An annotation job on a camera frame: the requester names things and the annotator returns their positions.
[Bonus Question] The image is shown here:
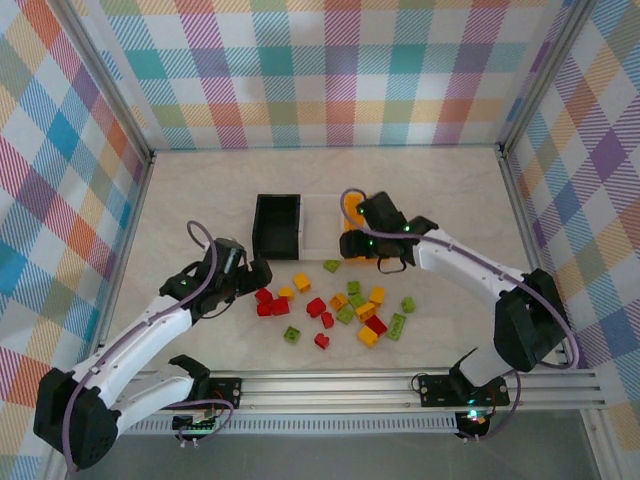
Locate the long green lego plate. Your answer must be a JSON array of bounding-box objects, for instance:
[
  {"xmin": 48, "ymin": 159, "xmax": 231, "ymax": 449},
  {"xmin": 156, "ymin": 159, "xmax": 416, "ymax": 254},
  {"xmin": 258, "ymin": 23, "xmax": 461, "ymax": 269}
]
[{"xmin": 385, "ymin": 313, "xmax": 407, "ymax": 342}]

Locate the orange plastic container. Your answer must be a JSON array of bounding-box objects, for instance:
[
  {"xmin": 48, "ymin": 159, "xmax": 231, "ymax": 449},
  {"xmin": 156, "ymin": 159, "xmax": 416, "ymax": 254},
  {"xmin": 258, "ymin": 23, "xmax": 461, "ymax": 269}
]
[{"xmin": 341, "ymin": 193, "xmax": 382, "ymax": 265}]

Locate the white translucent plastic container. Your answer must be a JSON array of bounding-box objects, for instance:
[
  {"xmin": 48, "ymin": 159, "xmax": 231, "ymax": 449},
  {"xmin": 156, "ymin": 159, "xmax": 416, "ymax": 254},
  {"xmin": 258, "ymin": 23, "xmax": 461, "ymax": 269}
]
[{"xmin": 298, "ymin": 192, "xmax": 346, "ymax": 261}]

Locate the black plastic container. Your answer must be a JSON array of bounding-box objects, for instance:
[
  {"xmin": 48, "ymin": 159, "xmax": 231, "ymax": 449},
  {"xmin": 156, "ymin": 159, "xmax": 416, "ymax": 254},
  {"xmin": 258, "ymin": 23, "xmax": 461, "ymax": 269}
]
[{"xmin": 252, "ymin": 193, "xmax": 304, "ymax": 262}]

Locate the left green circuit board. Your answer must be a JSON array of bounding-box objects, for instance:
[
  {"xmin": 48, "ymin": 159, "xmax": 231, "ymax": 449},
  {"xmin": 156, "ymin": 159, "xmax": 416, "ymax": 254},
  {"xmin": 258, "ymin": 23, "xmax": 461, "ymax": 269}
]
[{"xmin": 172, "ymin": 413, "xmax": 221, "ymax": 434}]

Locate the right small circuit board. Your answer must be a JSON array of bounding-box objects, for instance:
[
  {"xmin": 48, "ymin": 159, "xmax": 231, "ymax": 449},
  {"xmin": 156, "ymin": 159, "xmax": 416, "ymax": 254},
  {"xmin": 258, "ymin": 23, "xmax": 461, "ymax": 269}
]
[{"xmin": 455, "ymin": 408, "xmax": 490, "ymax": 440}]

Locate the black cable loop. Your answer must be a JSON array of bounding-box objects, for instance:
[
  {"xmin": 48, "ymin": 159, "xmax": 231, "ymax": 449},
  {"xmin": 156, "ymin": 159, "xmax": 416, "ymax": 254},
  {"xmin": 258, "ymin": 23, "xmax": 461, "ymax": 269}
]
[{"xmin": 377, "ymin": 252, "xmax": 407, "ymax": 275}]

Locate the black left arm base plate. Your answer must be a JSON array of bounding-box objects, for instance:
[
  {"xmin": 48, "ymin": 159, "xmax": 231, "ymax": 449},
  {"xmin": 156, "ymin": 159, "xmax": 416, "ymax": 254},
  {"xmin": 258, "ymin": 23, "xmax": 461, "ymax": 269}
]
[{"xmin": 207, "ymin": 377, "xmax": 245, "ymax": 410}]

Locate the aluminium table edge rail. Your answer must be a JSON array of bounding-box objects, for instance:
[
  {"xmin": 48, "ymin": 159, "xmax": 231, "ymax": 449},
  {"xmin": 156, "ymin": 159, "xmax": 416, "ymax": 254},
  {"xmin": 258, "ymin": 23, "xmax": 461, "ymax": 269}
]
[
  {"xmin": 497, "ymin": 149, "xmax": 576, "ymax": 374},
  {"xmin": 84, "ymin": 152, "xmax": 157, "ymax": 376}
]

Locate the aluminium mounting rail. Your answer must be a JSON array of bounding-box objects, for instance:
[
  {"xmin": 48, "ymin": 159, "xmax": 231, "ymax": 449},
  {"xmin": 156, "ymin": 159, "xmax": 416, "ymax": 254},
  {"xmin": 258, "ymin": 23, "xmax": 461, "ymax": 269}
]
[{"xmin": 119, "ymin": 368, "xmax": 609, "ymax": 416}]

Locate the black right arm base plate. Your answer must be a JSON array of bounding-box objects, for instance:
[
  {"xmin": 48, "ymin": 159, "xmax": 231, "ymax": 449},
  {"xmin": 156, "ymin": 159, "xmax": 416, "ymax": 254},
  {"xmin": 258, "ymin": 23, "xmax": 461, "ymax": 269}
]
[{"xmin": 416, "ymin": 373, "xmax": 511, "ymax": 409}]

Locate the slotted grey cable duct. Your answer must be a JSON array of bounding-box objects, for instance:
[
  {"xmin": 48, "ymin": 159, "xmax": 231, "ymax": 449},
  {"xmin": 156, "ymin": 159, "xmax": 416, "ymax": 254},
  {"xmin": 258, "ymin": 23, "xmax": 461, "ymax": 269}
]
[{"xmin": 132, "ymin": 417, "xmax": 459, "ymax": 437}]

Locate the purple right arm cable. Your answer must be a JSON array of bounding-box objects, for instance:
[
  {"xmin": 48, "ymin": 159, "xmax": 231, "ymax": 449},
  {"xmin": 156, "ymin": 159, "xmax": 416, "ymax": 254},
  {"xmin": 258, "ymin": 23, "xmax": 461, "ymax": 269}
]
[{"xmin": 339, "ymin": 187, "xmax": 584, "ymax": 444}]

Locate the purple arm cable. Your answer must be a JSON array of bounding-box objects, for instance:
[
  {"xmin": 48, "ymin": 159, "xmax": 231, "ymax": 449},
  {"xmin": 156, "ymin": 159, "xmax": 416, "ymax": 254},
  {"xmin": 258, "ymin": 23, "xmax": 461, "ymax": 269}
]
[
  {"xmin": 339, "ymin": 187, "xmax": 584, "ymax": 444},
  {"xmin": 64, "ymin": 219, "xmax": 236, "ymax": 474}
]

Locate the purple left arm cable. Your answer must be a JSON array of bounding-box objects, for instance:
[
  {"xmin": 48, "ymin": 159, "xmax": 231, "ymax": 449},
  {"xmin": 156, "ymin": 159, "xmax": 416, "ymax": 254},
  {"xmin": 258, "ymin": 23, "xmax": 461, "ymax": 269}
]
[{"xmin": 64, "ymin": 219, "xmax": 236, "ymax": 474}]

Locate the aluminium frame post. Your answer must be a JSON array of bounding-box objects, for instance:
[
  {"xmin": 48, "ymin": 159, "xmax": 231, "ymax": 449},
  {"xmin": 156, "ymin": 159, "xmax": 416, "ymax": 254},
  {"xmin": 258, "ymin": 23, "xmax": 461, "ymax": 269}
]
[
  {"xmin": 494, "ymin": 0, "xmax": 601, "ymax": 159},
  {"xmin": 49, "ymin": 0, "xmax": 155, "ymax": 161}
]

